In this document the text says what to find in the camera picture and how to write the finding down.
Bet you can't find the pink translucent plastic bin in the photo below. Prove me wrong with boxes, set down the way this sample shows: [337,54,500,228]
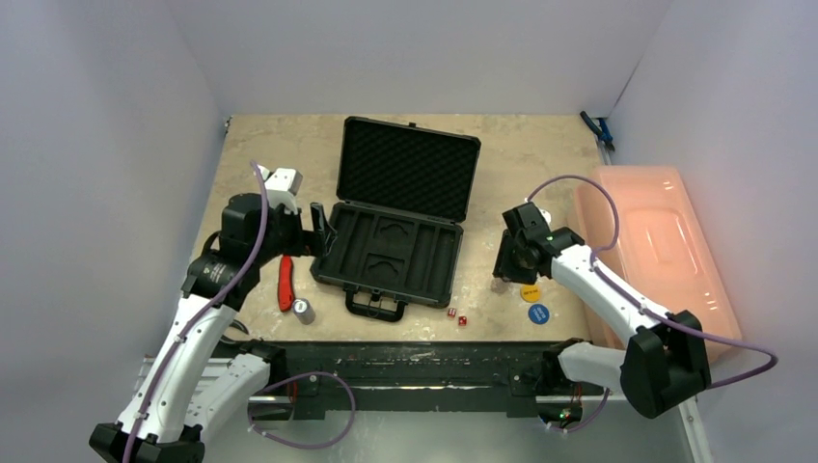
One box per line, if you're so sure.
[568,166,743,340]

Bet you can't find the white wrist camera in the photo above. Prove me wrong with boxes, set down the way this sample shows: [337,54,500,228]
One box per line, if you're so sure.
[259,166,303,215]
[537,207,553,225]

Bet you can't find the blue handled pliers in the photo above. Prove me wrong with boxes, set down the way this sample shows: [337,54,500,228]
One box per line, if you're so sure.
[579,111,615,151]

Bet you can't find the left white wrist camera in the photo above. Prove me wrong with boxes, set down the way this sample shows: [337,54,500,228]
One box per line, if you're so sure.
[259,166,303,215]

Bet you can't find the black poker set case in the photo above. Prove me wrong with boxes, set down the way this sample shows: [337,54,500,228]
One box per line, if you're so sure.
[311,116,481,322]

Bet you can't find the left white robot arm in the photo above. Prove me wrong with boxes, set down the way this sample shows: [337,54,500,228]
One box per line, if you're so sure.
[89,193,336,462]

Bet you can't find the blue dealer button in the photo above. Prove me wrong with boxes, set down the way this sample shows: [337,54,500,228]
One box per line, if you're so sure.
[528,304,550,325]

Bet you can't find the yellow dealer button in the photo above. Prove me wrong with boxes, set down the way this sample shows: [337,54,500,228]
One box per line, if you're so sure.
[519,285,542,304]

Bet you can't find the red black folding knife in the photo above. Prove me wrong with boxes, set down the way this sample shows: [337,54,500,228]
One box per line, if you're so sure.
[277,255,296,313]

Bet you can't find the purple poker chip stack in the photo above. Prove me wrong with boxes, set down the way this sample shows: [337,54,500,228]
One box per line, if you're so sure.
[291,298,316,325]

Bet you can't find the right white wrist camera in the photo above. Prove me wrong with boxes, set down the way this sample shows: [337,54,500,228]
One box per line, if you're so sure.
[537,207,553,225]

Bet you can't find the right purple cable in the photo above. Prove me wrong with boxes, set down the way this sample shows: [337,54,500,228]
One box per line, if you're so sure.
[525,174,779,390]

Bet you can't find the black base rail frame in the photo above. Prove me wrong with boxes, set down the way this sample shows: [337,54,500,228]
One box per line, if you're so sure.
[197,340,604,423]

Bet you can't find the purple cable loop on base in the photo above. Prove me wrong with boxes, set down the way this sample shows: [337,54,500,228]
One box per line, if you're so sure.
[247,371,357,451]

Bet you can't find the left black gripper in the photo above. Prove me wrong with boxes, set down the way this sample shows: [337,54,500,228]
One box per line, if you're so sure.
[251,199,336,266]

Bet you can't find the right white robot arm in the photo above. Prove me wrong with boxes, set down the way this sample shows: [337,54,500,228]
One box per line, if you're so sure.
[493,203,712,419]

